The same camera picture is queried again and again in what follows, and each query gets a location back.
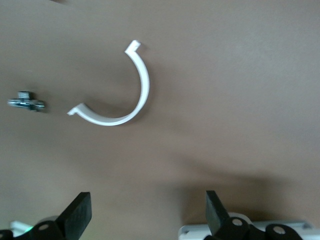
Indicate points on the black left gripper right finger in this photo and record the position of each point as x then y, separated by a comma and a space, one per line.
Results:
216, 215

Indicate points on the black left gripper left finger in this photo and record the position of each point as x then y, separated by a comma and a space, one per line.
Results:
75, 215

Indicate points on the white drawer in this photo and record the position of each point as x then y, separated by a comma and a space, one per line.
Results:
192, 231

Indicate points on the silver metal tee fitting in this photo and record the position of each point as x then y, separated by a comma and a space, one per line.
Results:
26, 102

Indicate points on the white curved plastic clip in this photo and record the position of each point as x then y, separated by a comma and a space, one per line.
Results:
145, 82

